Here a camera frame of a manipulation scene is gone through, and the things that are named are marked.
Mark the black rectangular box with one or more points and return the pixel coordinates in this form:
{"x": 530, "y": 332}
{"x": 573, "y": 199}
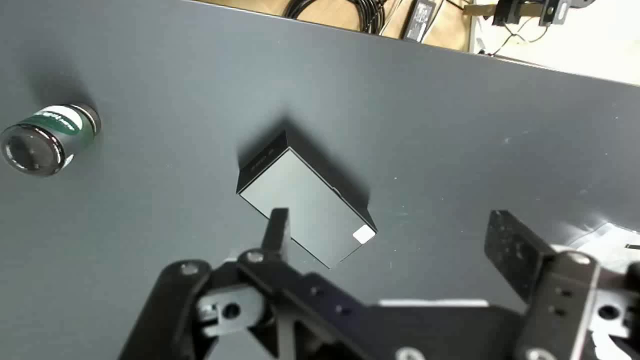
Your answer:
{"x": 302, "y": 200}

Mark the black power adapter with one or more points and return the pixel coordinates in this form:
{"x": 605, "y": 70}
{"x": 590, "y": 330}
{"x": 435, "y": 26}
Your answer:
{"x": 420, "y": 17}

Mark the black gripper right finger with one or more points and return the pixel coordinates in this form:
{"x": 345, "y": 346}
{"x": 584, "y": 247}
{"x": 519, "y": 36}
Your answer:
{"x": 517, "y": 252}

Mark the green label bottle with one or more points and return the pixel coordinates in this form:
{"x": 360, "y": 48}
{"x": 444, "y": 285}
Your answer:
{"x": 51, "y": 137}

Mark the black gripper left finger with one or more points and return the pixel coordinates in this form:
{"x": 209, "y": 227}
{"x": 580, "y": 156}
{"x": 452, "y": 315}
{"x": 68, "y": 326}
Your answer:
{"x": 277, "y": 232}

